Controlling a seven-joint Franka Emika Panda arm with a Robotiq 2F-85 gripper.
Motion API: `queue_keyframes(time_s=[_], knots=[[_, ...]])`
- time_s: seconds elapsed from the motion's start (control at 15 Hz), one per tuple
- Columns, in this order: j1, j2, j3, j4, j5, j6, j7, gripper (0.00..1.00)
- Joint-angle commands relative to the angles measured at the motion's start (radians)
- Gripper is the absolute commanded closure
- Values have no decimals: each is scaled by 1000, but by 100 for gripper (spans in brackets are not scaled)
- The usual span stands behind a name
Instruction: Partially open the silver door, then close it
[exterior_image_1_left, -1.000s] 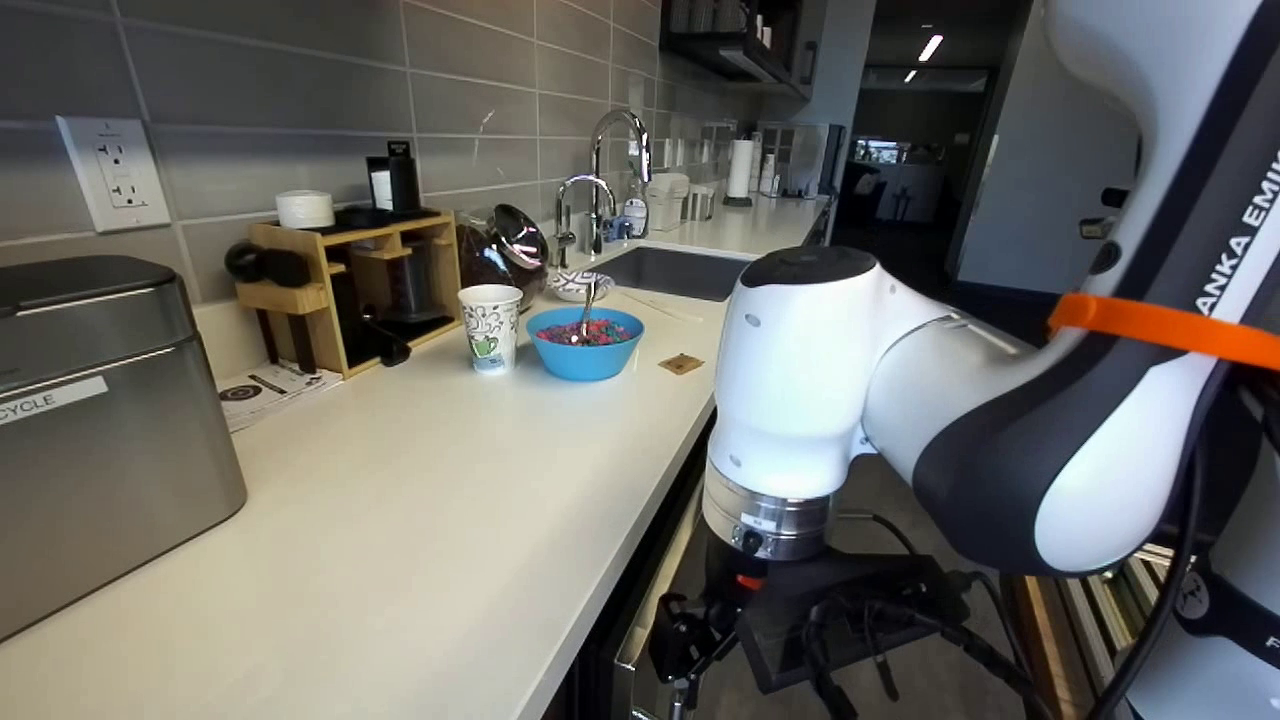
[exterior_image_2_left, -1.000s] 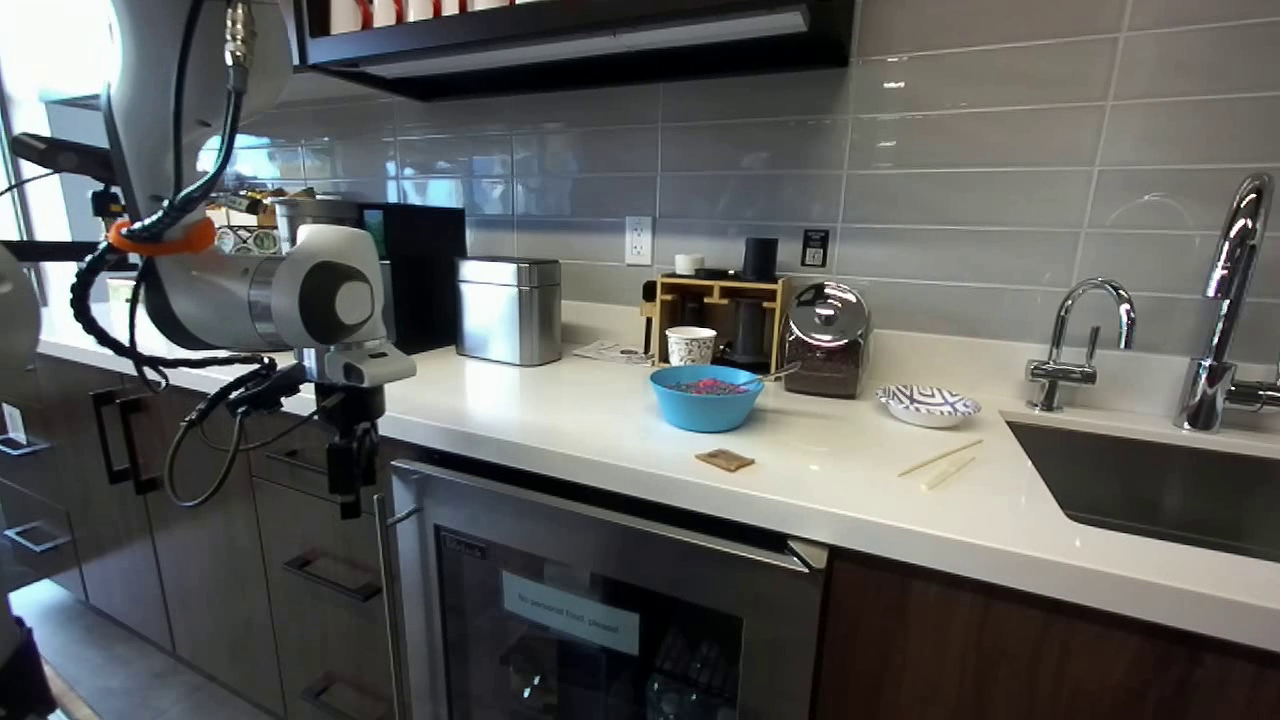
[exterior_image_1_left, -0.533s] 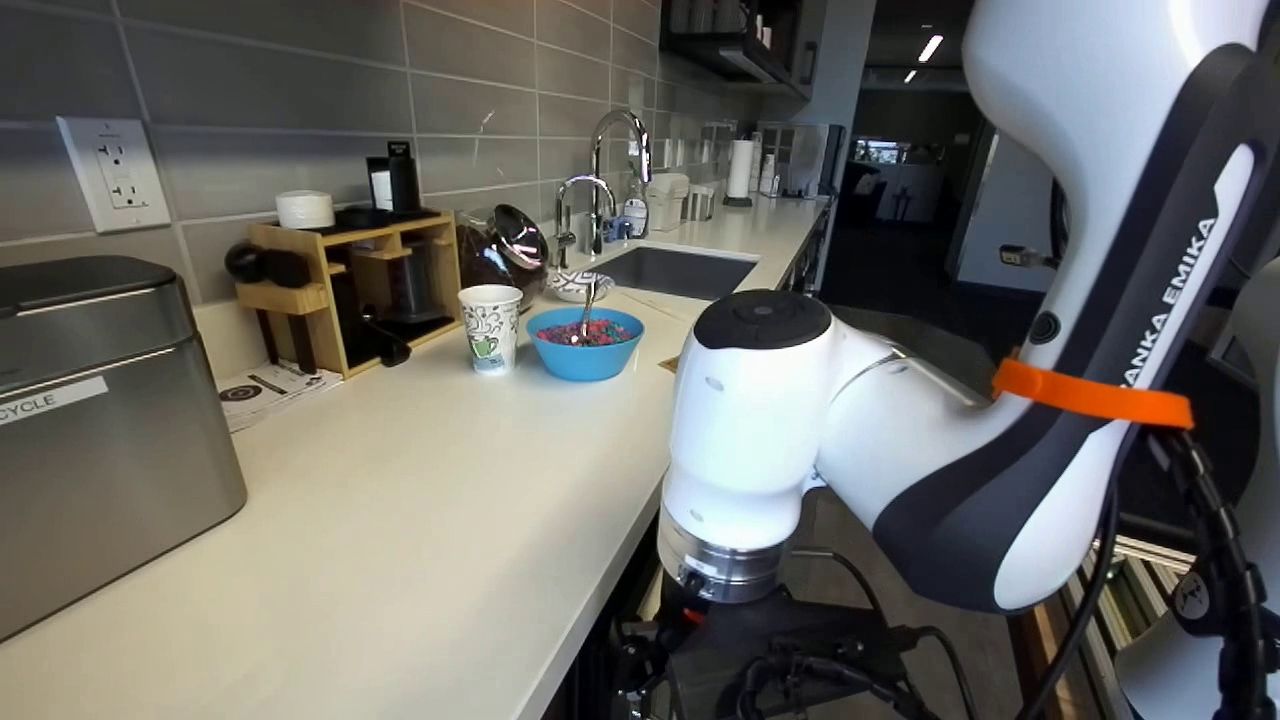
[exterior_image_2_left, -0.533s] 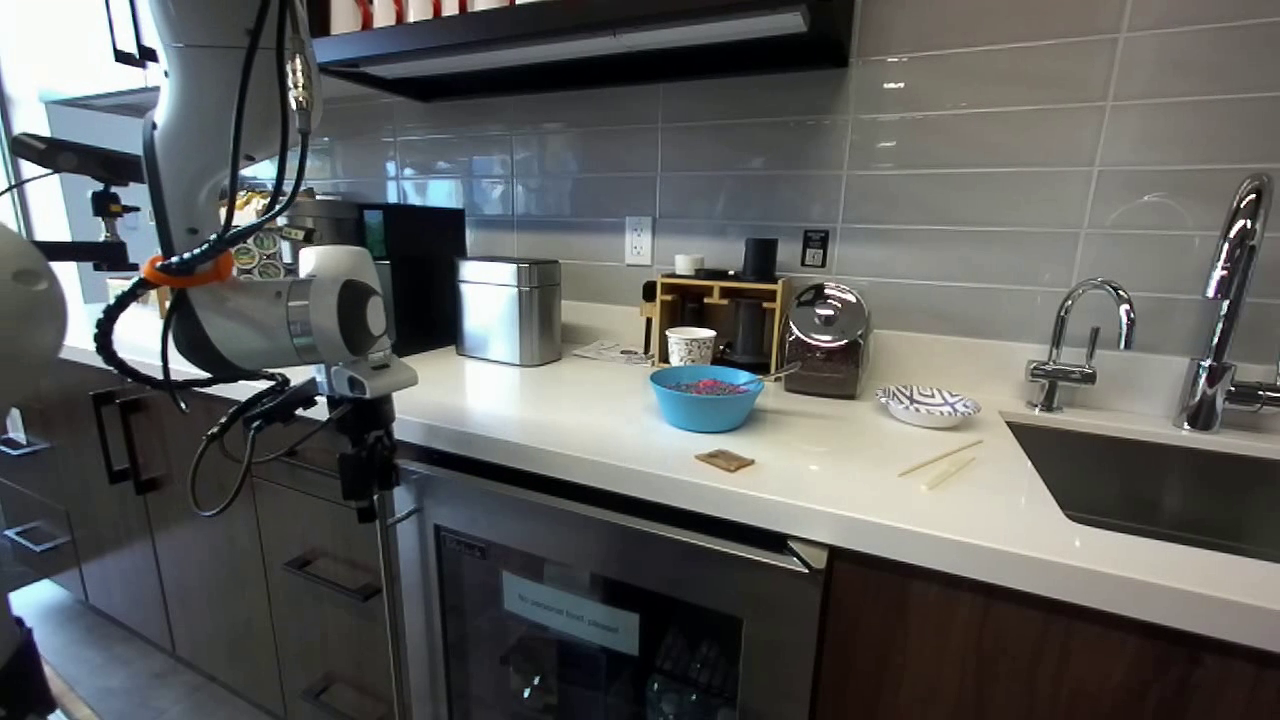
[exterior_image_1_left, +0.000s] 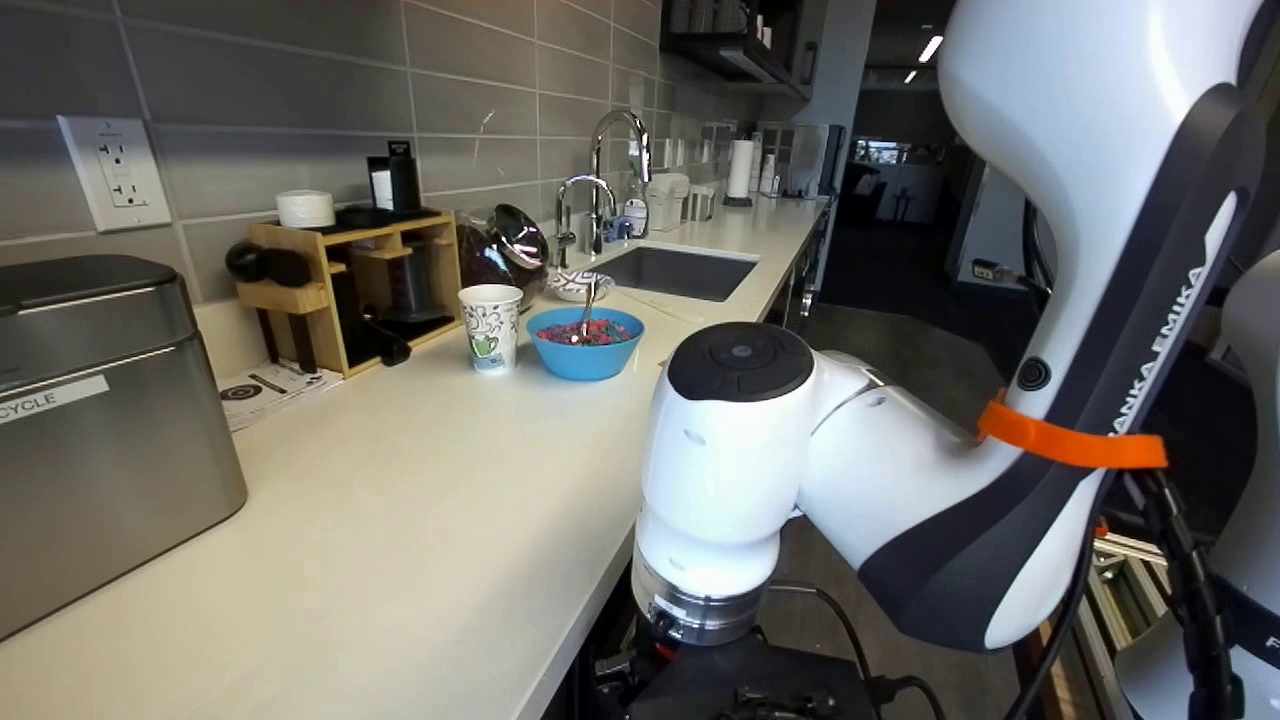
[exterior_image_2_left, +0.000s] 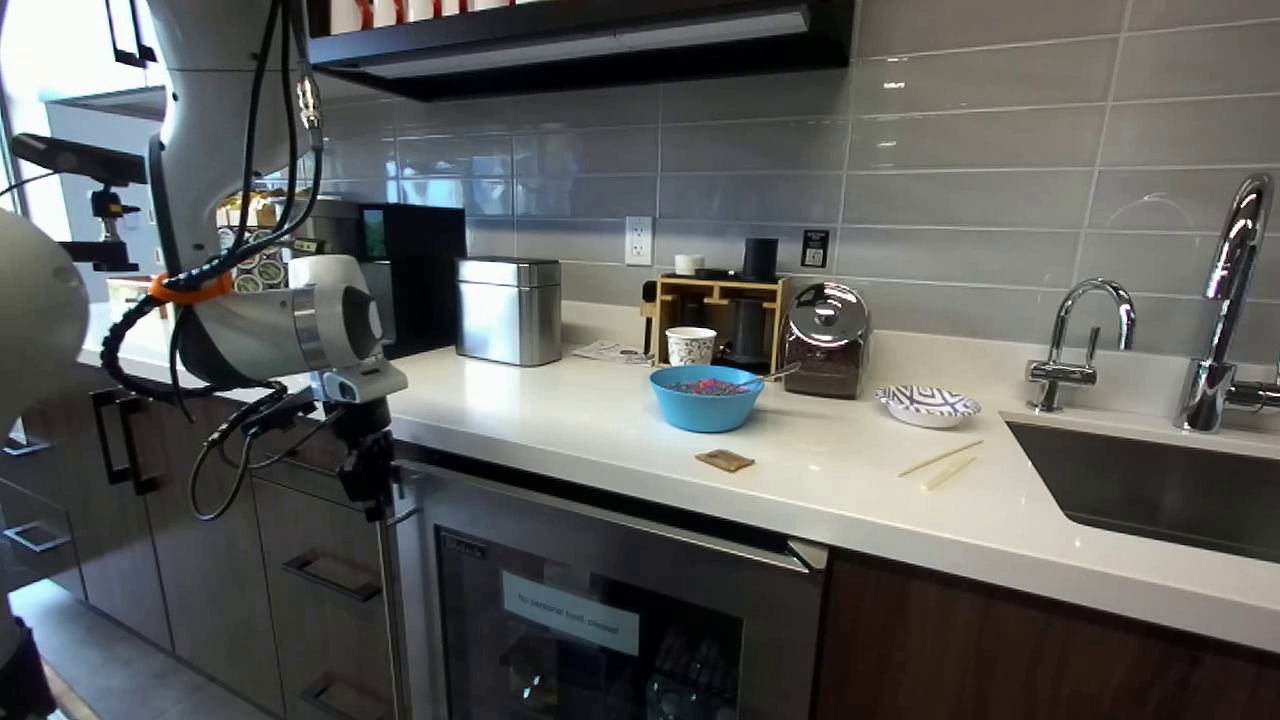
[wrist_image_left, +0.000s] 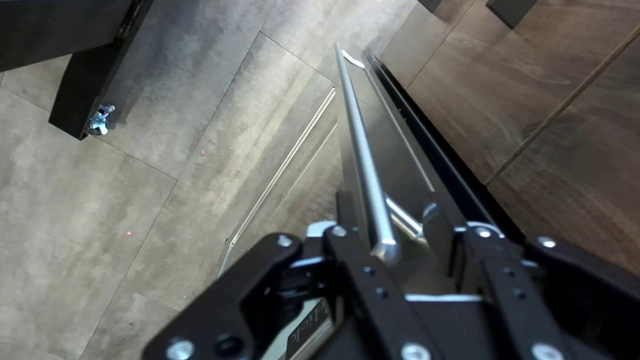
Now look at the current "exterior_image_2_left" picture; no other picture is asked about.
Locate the beverage fridge body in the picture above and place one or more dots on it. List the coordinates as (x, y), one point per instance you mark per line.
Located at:
(601, 496)

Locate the dark brown wooden cabinet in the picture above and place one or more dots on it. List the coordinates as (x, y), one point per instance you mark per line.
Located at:
(1014, 653)

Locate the grey cabinet door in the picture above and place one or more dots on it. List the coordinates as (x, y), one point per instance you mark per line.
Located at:
(145, 563)

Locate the black wall outlet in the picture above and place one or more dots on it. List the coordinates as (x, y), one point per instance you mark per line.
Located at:
(812, 251)

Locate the white wall outlet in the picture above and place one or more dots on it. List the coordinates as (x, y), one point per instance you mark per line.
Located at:
(636, 241)

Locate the patterned small plate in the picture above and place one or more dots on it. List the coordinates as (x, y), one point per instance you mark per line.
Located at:
(928, 405)

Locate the silver metal canister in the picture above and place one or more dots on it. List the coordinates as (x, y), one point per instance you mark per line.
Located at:
(510, 314)

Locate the wooden chopstick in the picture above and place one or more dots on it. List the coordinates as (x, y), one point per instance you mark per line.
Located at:
(943, 458)
(954, 473)

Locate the black wall shelf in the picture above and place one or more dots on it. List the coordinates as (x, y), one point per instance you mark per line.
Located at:
(601, 46)

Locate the pink packets pile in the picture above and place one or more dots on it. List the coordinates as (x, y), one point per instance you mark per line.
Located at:
(710, 384)

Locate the gold patterned container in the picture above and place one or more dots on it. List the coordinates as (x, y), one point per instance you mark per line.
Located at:
(262, 265)

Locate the black cylindrical container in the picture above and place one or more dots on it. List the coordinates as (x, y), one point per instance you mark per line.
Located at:
(760, 262)

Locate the tall chrome faucet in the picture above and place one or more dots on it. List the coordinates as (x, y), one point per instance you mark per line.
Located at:
(1224, 293)

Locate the black coffee machine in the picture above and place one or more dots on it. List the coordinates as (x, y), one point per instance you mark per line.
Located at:
(423, 272)

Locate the white paper cup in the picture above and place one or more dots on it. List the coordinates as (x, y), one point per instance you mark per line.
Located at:
(688, 347)

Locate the small chrome faucet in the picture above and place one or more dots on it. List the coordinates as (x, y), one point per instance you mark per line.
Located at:
(1055, 383)

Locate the small white cup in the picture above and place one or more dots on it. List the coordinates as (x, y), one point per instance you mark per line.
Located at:
(686, 265)

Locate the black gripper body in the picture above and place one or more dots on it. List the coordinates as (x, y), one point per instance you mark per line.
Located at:
(364, 445)

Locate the steel sink basin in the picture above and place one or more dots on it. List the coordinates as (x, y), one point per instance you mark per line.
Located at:
(1160, 484)

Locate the wooden countertop organizer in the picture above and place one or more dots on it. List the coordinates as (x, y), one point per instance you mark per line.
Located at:
(714, 290)

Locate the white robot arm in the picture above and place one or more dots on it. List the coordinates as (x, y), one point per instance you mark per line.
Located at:
(255, 332)

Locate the blue bowl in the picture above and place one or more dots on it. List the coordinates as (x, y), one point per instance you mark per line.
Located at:
(706, 405)

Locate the glass jar with metal lid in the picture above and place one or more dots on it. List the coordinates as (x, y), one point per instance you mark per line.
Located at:
(824, 340)

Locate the brown paper packet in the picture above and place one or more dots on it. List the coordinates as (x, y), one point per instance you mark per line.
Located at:
(725, 461)

